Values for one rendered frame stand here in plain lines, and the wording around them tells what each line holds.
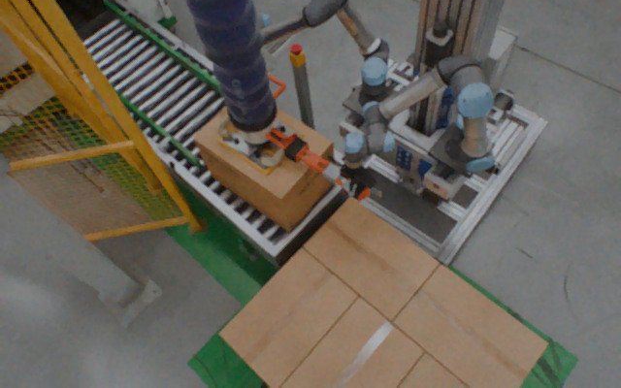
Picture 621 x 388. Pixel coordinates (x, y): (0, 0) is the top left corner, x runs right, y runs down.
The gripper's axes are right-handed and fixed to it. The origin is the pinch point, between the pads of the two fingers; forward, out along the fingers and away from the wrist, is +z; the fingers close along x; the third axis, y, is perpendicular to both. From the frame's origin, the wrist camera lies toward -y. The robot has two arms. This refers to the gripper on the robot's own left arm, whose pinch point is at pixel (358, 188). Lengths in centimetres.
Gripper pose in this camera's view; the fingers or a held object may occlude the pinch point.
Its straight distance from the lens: 215.3
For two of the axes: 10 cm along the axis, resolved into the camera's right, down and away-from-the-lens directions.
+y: -7.8, -5.1, 3.7
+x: -6.2, 7.0, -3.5
